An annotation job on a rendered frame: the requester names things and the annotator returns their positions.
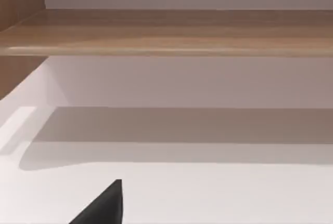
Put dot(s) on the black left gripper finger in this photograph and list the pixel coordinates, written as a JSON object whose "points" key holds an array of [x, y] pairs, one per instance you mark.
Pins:
{"points": [[109, 205]]}

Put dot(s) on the wooden open shelf unit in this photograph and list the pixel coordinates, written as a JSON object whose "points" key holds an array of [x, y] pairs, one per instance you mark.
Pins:
{"points": [[166, 33]]}

